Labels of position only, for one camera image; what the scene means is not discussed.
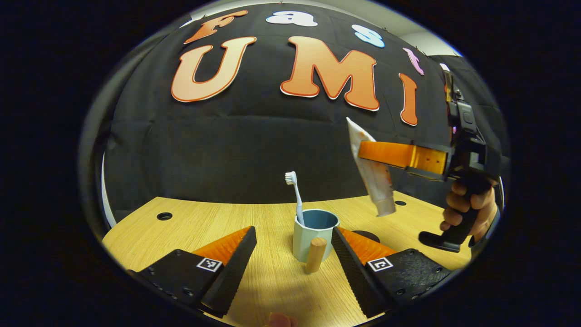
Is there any white toothpaste tube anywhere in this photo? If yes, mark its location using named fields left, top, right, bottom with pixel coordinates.
left=346, top=117, right=397, bottom=217

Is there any white toothbrush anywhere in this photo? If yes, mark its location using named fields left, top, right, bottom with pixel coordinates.
left=285, top=171, right=305, bottom=226

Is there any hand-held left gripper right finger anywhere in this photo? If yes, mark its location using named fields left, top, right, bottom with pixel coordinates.
left=331, top=227, right=452, bottom=318

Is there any light blue cup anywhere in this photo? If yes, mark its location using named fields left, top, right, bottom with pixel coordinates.
left=292, top=209, right=340, bottom=274

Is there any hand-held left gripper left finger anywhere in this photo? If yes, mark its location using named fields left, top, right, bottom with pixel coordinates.
left=127, top=226, right=257, bottom=318

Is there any black backdrop cloth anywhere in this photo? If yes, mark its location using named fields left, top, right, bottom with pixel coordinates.
left=82, top=2, right=511, bottom=223

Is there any wooden desktop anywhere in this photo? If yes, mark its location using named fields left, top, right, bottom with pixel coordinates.
left=102, top=191, right=473, bottom=327

